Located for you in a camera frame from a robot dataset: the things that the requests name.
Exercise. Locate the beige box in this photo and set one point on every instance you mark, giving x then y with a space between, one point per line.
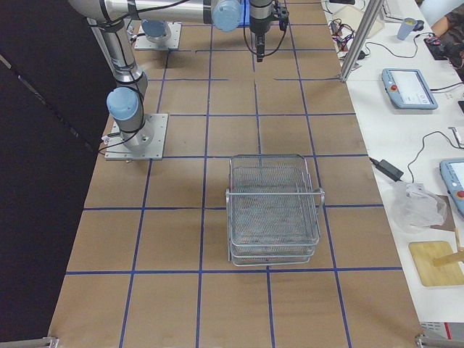
352 16

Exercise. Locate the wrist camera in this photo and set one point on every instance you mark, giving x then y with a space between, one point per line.
281 15

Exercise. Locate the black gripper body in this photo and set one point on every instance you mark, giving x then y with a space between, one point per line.
259 26

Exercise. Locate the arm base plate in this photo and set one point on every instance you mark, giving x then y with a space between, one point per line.
147 144
142 44

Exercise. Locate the aluminium frame post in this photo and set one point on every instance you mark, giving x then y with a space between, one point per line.
366 23

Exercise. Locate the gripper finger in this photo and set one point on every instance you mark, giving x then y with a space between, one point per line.
260 47

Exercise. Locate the upper teach pendant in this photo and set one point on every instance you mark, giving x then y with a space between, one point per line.
408 89

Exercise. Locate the black power adapter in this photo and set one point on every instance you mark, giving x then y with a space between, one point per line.
389 170

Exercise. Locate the lower teach pendant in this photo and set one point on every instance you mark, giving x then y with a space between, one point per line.
451 171

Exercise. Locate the teach pendant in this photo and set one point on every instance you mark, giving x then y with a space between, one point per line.
451 171
408 89

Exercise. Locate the wooden board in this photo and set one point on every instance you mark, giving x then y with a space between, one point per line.
436 263

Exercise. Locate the clear plastic bag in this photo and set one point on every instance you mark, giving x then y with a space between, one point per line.
415 206

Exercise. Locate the blue grey cup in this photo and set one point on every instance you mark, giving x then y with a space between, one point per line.
407 26

